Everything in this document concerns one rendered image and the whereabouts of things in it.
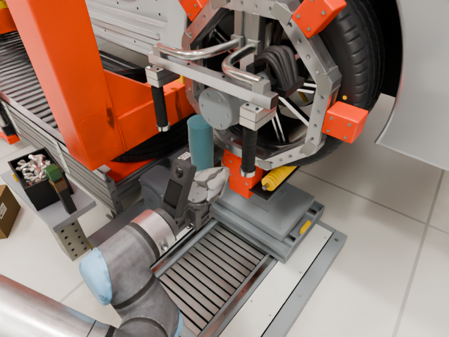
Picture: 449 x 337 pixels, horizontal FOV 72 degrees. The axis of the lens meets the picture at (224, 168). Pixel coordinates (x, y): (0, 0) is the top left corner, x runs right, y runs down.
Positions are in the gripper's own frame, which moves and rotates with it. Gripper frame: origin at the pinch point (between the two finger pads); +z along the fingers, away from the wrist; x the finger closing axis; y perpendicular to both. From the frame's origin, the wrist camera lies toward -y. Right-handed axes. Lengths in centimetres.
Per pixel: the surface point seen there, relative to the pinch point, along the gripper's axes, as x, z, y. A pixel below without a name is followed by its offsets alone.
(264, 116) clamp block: 2.5, 11.9, -9.8
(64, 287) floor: -64, -35, 83
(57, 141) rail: -110, 1, 44
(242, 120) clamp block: -1.3, 8.4, -8.9
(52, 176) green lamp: -53, -22, 19
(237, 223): -19, 32, 67
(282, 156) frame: -0.3, 30.4, 15.5
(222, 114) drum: -14.0, 15.9, -2.1
